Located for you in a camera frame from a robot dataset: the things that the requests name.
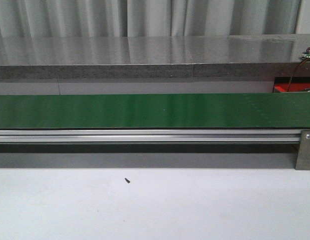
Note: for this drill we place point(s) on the grey curtain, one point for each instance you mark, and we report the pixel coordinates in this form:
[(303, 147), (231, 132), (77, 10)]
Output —
[(146, 18)]

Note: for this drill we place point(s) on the grey stone counter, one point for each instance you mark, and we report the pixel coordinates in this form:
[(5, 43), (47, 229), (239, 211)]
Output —
[(261, 56)]

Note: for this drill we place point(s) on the aluminium conveyor frame rail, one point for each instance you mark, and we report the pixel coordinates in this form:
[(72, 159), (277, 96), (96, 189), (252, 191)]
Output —
[(150, 135)]

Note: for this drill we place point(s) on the small green circuit board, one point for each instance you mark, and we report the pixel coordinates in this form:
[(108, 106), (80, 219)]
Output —
[(305, 55)]

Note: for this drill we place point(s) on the metal conveyor support bracket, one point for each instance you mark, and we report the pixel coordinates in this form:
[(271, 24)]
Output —
[(303, 157)]

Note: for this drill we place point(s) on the green conveyor belt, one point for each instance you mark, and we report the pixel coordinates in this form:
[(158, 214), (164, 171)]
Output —
[(190, 110)]

